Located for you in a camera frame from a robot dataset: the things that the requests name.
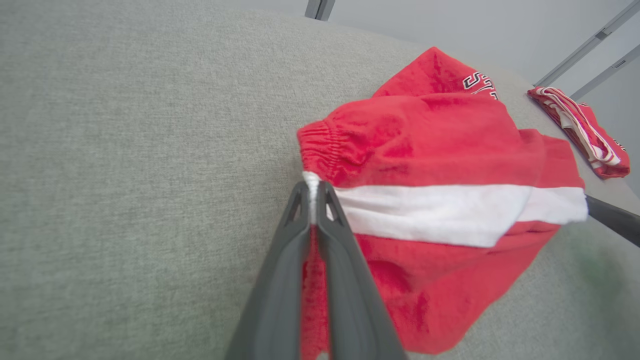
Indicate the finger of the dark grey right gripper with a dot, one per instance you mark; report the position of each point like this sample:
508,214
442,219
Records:
617,220

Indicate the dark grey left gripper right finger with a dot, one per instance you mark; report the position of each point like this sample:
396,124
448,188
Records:
350,310

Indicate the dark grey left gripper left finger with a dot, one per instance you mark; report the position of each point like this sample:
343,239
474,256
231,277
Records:
275,310

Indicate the red white basketball jersey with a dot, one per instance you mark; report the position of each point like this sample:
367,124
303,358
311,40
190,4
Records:
585,130

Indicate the red shorts with white band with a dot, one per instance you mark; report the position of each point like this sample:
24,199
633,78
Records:
425,150

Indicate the grey fabric sofa seat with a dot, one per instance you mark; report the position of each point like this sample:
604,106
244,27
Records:
125,175

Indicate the grey metal wall rail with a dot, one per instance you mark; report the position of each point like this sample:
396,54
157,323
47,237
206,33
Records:
616,64
595,36

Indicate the grey metal partition post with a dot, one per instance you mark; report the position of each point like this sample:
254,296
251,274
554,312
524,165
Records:
320,9

